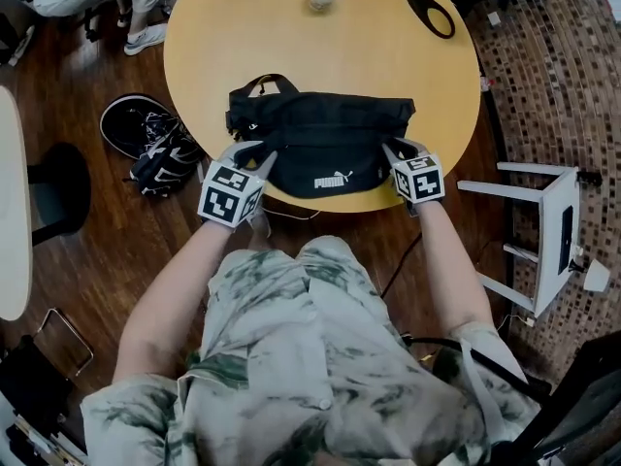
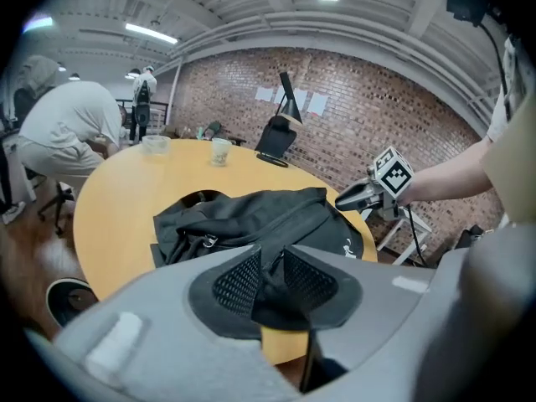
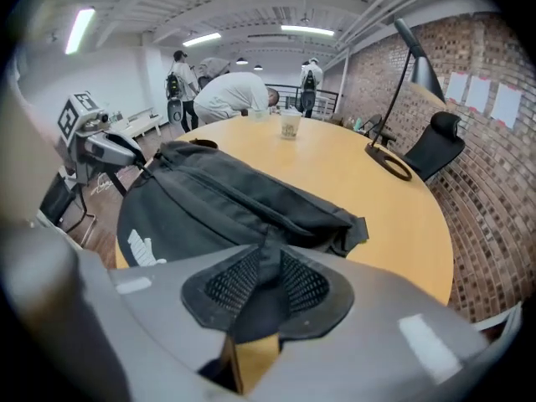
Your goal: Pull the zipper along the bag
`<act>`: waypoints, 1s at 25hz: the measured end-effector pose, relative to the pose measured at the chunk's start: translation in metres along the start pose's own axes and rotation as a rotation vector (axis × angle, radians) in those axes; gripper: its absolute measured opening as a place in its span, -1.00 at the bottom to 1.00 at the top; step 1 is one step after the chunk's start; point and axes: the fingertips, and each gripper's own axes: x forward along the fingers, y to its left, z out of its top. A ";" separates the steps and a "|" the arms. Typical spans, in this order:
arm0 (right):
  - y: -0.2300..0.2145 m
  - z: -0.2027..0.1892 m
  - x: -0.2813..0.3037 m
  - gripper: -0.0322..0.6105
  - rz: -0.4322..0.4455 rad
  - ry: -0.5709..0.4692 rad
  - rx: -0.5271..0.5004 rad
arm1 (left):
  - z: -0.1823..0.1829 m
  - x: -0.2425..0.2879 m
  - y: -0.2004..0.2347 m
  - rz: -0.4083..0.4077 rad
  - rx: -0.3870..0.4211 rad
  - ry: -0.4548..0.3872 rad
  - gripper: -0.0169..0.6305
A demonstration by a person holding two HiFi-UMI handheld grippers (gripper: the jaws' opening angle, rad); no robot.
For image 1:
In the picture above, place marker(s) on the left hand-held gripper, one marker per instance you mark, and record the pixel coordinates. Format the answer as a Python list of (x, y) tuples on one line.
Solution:
[(228, 194)]

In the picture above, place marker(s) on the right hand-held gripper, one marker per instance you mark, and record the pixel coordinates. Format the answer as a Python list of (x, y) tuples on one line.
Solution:
[(419, 180)]

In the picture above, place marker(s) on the black waist bag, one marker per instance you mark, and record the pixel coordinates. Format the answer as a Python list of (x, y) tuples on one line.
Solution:
[(330, 129)]

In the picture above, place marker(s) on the person's right forearm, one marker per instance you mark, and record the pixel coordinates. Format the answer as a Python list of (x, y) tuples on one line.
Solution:
[(451, 270)]

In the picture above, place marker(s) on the person's left forearm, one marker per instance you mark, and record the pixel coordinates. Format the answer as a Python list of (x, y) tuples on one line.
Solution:
[(165, 294)]

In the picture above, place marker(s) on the black and white backpack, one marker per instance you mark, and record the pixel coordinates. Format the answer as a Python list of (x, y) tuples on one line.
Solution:
[(167, 158)]

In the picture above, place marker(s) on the white stool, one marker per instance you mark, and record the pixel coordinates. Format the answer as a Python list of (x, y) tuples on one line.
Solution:
[(553, 241)]

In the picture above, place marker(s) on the black chair base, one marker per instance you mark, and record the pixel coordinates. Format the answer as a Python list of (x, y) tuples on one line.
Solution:
[(60, 187)]

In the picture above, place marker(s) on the person's green patterned shirt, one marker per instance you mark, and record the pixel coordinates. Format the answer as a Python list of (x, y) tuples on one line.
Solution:
[(301, 367)]

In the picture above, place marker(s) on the white cone cup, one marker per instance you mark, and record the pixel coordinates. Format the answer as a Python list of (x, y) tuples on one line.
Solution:
[(597, 276)]

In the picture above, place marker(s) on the white oval table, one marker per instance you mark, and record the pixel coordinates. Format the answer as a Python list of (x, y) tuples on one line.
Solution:
[(12, 202)]

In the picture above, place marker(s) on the metal chair frame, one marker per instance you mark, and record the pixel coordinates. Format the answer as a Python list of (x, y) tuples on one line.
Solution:
[(73, 338)]

